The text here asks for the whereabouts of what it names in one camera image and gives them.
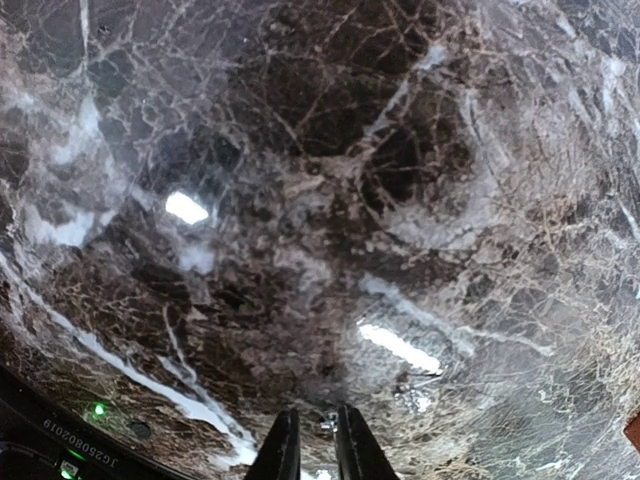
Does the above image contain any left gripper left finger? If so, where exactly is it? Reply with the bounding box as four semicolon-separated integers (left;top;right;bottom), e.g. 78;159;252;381
244;409;301;480

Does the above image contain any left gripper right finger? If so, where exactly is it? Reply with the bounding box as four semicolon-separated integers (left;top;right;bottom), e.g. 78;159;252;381
335;404;399;480

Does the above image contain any small silver earring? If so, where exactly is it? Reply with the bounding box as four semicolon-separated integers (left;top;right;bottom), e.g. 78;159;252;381
320;411;338;432

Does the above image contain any red jewelry tray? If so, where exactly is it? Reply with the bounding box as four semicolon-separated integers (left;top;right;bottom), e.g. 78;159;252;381
624;411;640;450

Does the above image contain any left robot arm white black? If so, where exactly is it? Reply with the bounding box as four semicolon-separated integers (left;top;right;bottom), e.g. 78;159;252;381
1;369;398;479

